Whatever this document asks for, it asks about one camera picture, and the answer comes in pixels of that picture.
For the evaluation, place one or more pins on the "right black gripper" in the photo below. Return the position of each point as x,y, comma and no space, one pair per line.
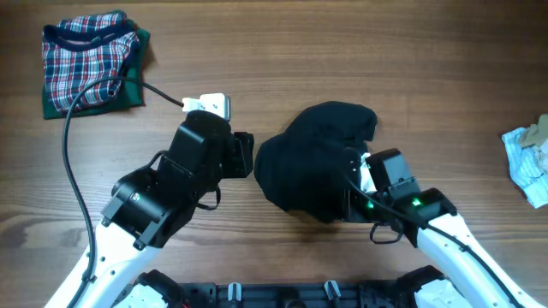
350,206

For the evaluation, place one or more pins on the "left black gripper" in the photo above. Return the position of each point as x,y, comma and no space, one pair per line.
239,148

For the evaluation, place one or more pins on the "black t-shirt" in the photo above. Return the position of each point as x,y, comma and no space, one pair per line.
302,168

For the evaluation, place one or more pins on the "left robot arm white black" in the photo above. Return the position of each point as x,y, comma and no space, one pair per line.
148,206

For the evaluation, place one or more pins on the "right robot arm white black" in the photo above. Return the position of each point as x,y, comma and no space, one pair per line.
380,190

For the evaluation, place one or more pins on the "crumpled light blue cloth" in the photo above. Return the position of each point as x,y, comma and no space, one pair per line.
524,170

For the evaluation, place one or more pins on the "plaid folded shirt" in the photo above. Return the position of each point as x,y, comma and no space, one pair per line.
77,52

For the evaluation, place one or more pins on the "beige crumpled cloth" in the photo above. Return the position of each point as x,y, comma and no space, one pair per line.
536,134

